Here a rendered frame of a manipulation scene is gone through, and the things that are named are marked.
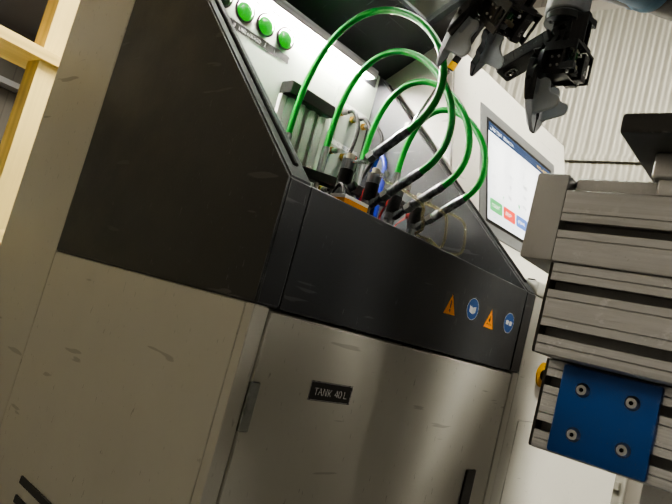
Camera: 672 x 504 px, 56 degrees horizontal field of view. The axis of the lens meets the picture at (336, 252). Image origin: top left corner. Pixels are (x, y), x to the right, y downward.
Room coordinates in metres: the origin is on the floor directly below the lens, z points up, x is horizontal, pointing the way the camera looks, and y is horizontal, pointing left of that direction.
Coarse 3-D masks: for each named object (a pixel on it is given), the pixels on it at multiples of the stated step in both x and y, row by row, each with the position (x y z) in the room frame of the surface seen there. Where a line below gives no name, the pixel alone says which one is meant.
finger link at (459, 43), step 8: (464, 24) 0.95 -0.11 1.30; (472, 24) 0.95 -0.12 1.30; (456, 32) 0.96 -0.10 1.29; (464, 32) 0.96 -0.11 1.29; (472, 32) 0.95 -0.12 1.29; (448, 40) 0.97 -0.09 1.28; (456, 40) 0.96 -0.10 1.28; (464, 40) 0.95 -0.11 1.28; (440, 48) 0.98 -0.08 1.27; (448, 48) 0.97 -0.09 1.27; (456, 48) 0.96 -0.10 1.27; (464, 48) 0.95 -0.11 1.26; (440, 56) 0.99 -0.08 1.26; (464, 56) 0.95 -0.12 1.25; (440, 64) 1.00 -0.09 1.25
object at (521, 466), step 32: (416, 64) 1.57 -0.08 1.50; (448, 64) 1.50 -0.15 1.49; (416, 96) 1.55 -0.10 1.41; (480, 96) 1.58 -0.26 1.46; (512, 128) 1.71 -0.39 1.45; (544, 128) 1.89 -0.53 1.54; (448, 160) 1.45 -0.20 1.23; (512, 256) 1.65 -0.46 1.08; (512, 416) 1.26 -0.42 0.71; (512, 448) 1.28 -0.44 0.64; (512, 480) 1.30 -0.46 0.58; (544, 480) 1.41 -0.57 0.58; (576, 480) 1.54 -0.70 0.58; (608, 480) 1.70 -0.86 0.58
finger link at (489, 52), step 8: (488, 32) 0.99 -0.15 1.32; (488, 40) 1.00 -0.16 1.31; (496, 40) 0.99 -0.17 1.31; (480, 48) 1.01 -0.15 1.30; (488, 48) 1.01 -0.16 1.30; (496, 48) 0.99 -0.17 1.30; (480, 56) 1.02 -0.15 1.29; (488, 56) 1.01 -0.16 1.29; (496, 56) 1.00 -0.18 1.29; (472, 64) 1.04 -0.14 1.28; (480, 64) 1.03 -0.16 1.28; (488, 64) 1.02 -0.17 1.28; (496, 64) 1.00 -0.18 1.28; (472, 72) 1.04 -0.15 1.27
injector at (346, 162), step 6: (342, 162) 1.17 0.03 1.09; (348, 162) 1.16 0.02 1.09; (354, 162) 1.18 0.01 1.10; (342, 168) 1.17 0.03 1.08; (348, 168) 1.16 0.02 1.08; (354, 168) 1.17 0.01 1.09; (342, 174) 1.16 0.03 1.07; (348, 174) 1.16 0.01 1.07; (342, 180) 1.16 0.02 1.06; (348, 180) 1.17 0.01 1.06; (348, 186) 1.16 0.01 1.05; (354, 186) 1.15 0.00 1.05; (336, 192) 1.17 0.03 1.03
